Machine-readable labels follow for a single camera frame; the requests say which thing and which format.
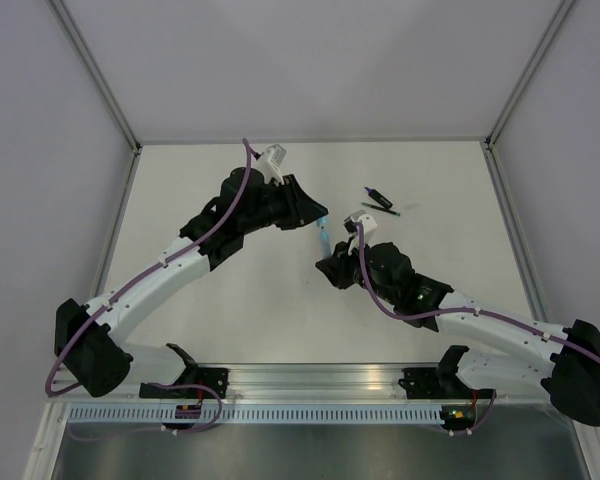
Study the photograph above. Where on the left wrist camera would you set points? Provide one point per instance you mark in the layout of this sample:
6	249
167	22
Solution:
269	164

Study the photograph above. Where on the right aluminium frame post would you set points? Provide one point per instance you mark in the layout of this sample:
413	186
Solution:
539	53

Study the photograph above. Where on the purple black highlighter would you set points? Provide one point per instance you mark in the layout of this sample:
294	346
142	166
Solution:
379	198

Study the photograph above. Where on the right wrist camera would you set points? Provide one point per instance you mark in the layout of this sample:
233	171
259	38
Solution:
361	227

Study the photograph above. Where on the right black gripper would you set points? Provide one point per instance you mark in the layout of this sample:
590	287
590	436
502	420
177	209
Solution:
336	267

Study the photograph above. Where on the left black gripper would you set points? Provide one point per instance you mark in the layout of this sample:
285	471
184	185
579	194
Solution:
301	209

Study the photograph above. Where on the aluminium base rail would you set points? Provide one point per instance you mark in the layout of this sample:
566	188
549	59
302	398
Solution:
308	382

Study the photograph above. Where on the aluminium frame post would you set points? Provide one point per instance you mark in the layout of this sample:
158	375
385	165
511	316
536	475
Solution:
79	44
539	53

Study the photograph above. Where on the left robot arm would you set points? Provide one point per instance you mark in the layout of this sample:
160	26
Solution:
91	339

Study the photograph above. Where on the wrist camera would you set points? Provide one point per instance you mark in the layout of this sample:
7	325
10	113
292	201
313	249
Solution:
361	227
269	164

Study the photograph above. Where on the light blue highlighter body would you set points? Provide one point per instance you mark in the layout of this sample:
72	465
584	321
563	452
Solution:
325	242

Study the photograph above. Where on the green pen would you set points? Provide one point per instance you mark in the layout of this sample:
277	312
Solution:
381	209

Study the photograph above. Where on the left aluminium frame post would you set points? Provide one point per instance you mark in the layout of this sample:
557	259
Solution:
79	44

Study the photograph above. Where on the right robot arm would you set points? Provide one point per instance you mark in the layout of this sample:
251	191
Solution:
549	361

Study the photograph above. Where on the slotted cable duct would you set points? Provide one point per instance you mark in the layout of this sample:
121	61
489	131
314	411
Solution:
325	414

